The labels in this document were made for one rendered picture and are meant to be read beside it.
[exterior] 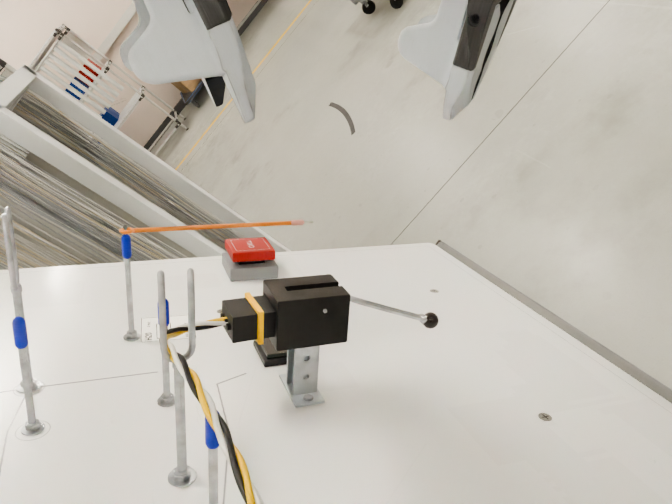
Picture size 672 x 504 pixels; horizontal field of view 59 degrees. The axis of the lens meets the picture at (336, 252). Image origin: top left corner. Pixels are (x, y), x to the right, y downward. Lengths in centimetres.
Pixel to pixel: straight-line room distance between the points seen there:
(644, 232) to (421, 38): 149
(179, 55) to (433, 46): 17
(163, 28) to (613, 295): 157
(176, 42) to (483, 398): 35
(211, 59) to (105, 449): 26
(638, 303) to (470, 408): 128
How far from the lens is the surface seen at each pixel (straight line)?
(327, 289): 44
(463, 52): 41
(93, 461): 44
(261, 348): 53
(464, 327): 62
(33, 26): 860
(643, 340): 168
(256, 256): 68
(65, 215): 103
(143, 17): 42
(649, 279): 177
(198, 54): 34
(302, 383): 47
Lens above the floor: 137
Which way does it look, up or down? 29 degrees down
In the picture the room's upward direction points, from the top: 54 degrees counter-clockwise
